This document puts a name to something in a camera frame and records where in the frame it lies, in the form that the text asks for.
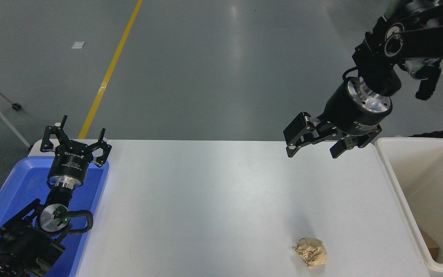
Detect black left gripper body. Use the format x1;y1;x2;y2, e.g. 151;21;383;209
48;140;93;182

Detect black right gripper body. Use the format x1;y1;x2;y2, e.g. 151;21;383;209
323;79;392;136

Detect tan paper ball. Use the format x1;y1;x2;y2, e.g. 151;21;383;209
292;237;328;269

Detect blue plastic tray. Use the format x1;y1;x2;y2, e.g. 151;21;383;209
0;156;110;277

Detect large pale plastic bin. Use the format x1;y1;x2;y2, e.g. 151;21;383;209
375;137;443;274

